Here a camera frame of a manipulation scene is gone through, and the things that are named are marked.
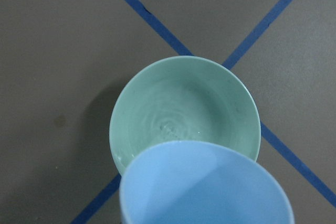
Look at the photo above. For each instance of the mint green bowl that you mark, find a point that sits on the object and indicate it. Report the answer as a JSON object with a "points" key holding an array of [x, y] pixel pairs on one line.
{"points": [[183, 98]]}

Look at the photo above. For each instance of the light blue plastic cup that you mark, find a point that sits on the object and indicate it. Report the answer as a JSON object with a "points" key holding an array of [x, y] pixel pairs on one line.
{"points": [[198, 182]]}

